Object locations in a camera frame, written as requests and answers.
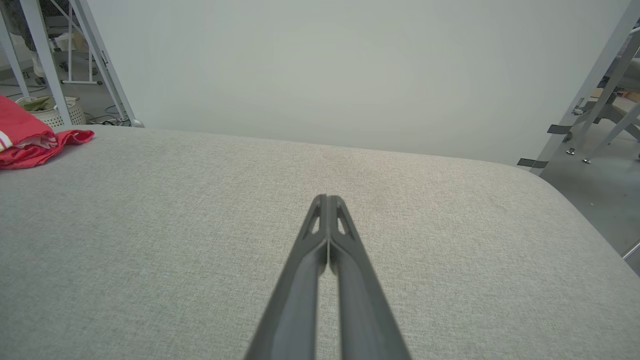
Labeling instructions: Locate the red Bulls basketball jersey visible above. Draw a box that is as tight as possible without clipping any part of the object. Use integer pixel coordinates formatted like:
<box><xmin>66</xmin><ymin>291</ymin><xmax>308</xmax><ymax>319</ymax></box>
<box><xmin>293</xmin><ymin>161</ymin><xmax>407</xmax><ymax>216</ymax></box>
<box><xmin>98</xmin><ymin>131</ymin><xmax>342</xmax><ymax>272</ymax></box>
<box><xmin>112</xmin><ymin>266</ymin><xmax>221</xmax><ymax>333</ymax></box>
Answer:
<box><xmin>0</xmin><ymin>94</ymin><xmax>95</xmax><ymax>171</ymax></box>

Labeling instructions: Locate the white tube rack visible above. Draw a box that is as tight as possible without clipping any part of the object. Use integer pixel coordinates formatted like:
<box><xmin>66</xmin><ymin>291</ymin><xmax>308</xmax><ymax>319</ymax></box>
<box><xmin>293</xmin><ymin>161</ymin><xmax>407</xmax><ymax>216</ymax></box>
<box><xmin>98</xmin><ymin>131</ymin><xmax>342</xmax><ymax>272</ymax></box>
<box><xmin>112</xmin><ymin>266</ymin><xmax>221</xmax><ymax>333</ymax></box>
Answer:
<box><xmin>61</xmin><ymin>15</ymin><xmax>104</xmax><ymax>86</ymax></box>

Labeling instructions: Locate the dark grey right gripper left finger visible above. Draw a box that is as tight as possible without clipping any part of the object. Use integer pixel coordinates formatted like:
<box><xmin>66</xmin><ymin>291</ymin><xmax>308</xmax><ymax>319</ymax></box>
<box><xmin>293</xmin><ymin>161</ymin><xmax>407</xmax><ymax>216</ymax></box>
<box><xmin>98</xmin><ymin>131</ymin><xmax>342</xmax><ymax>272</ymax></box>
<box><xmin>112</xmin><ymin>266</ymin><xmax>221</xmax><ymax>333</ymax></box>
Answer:
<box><xmin>245</xmin><ymin>194</ymin><xmax>329</xmax><ymax>360</ymax></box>

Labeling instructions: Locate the small white perforated laundry basket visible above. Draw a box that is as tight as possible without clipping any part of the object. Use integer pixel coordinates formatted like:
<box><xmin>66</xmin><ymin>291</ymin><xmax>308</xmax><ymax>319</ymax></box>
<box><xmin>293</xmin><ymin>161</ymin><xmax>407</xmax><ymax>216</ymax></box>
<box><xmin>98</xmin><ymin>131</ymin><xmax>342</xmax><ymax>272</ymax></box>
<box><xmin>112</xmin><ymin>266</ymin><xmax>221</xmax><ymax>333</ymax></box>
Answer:
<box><xmin>16</xmin><ymin>96</ymin><xmax>87</xmax><ymax>127</ymax></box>

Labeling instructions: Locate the white metal frame leg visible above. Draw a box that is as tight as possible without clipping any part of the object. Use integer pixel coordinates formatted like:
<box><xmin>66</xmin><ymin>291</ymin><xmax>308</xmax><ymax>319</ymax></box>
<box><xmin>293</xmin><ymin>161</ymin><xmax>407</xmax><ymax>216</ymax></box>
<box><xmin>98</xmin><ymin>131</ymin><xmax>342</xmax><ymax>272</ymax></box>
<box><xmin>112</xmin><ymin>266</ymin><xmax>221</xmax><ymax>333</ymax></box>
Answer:
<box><xmin>19</xmin><ymin>0</ymin><xmax>74</xmax><ymax>127</ymax></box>
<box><xmin>0</xmin><ymin>12</ymin><xmax>31</xmax><ymax>99</ymax></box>
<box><xmin>70</xmin><ymin>0</ymin><xmax>145</xmax><ymax>129</ymax></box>

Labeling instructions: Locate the grey frame leg black tape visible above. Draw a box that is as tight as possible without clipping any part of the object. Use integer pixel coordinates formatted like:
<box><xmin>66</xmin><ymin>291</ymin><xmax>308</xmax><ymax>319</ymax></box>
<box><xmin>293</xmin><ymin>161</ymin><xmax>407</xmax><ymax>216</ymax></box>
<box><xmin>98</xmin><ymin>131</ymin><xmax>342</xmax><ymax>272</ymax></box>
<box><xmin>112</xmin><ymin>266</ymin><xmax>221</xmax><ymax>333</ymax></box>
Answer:
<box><xmin>517</xmin><ymin>0</ymin><xmax>640</xmax><ymax>177</ymax></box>

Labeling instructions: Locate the pale green cloth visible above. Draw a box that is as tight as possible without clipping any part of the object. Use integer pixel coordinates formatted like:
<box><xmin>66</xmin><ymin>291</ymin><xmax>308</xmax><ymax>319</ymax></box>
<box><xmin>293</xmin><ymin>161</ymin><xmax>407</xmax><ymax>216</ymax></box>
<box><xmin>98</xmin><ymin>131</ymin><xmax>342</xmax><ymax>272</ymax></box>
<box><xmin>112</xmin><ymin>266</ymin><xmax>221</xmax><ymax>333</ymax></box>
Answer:
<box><xmin>22</xmin><ymin>97</ymin><xmax>54</xmax><ymax>112</ymax></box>

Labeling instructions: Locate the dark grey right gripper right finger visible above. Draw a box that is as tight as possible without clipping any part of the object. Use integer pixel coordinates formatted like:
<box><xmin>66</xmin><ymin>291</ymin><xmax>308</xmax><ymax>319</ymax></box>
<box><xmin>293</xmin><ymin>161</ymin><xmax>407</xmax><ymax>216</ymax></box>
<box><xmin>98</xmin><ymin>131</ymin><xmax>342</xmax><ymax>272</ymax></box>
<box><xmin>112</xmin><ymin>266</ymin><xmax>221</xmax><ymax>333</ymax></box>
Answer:
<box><xmin>328</xmin><ymin>195</ymin><xmax>412</xmax><ymax>360</ymax></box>

